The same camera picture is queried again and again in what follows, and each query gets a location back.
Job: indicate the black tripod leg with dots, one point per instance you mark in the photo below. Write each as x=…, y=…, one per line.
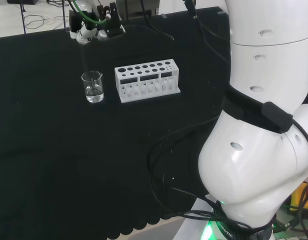
x=24, y=22

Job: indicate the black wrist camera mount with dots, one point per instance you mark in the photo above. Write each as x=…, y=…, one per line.
x=116, y=27

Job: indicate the black tripod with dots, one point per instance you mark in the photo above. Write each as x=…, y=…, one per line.
x=65, y=15

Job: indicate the yellow stop button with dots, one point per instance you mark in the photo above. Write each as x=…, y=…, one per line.
x=297, y=197

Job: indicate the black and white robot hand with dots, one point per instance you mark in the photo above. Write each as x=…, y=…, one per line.
x=85, y=35

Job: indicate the clear glass beaker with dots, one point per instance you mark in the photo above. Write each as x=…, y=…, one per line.
x=94, y=93

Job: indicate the grey equipment box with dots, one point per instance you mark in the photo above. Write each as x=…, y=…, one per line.
x=136, y=7

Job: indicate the black bench cloth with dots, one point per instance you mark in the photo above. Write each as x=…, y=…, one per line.
x=69, y=150

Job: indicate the white test tube rack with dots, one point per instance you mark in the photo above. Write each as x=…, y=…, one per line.
x=144, y=75

